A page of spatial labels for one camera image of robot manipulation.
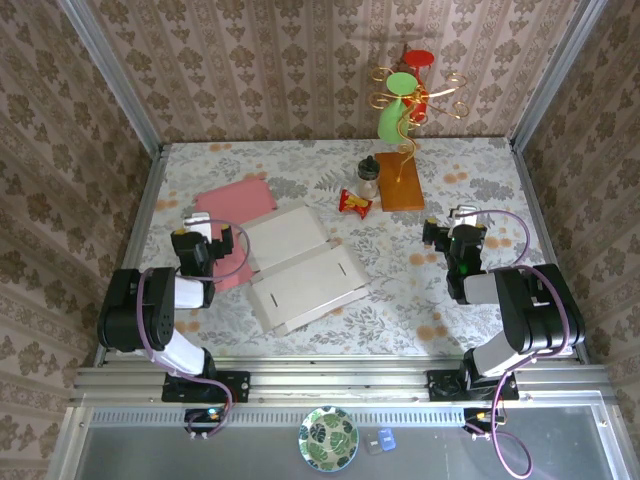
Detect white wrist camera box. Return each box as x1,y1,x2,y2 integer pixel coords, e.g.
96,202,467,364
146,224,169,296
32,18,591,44
181,211,212,237
448,203,480,227

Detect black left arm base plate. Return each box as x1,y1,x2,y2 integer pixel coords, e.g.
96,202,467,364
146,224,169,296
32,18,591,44
160,370,251,404

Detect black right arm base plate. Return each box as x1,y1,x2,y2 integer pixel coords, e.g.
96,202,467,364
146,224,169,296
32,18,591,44
427,368,520,402

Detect glass jar with black lid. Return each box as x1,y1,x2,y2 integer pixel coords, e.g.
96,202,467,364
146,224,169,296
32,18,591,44
356,155,381,200

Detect gold wire stand, wooden base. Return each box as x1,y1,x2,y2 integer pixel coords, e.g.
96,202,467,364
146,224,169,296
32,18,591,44
368,64,470,213

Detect white paper box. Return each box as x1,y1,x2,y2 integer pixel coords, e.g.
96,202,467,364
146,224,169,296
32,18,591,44
239,202,372,335

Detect red snack packet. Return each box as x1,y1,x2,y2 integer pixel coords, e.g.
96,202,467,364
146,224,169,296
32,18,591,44
338,188,375,220

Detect aluminium table side rail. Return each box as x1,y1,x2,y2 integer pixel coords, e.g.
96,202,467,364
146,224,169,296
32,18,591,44
509,139,591,364
94,144,169,369

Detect leaf pattern bowl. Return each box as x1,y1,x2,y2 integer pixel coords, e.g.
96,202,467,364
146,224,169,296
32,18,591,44
298,405,360,472

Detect floral tablecloth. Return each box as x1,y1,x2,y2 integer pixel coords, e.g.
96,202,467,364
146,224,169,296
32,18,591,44
117,137,574,359

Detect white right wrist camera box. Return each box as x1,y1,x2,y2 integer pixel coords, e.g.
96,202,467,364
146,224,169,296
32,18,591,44
448,203,480,227

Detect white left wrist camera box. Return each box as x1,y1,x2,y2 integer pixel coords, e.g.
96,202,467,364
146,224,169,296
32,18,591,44
181,211,212,237

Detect aluminium frame post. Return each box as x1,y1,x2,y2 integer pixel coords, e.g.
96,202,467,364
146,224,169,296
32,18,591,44
509,0,609,151
57,0,166,156

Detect long aluminium frame rail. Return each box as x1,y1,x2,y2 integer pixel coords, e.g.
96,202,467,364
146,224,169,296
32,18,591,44
69,363,614,406

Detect small black controller board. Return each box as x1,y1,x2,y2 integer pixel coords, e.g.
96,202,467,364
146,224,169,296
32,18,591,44
462,407,506,435
183,407,227,435

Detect grey slotted cable duct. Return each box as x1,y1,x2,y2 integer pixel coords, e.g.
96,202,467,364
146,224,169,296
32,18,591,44
89,407,596,426

